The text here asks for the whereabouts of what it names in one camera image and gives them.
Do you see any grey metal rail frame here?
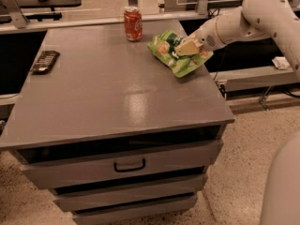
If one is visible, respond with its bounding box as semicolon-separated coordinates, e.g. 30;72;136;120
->
0;0;300;33

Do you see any red coke can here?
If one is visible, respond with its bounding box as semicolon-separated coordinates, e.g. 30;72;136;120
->
124;7;143;42

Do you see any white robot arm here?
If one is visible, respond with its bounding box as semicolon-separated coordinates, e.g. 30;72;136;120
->
175;0;300;225

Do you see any black drawer handle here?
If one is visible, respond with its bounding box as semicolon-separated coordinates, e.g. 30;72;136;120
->
113;158;146;173

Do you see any green rice chip bag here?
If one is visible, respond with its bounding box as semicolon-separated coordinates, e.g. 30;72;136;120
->
147;30;213;78

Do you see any dark chocolate bar wrapper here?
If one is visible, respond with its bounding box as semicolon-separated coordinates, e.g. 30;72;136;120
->
31;51;60;75

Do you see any white crumpled paper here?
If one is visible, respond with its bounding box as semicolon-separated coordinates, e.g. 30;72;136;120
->
272;56;290;70

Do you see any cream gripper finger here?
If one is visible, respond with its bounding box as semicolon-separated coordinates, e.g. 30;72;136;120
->
175;45;190;56

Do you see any grey drawer cabinet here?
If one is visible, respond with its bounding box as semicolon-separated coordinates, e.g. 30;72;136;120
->
1;21;233;225

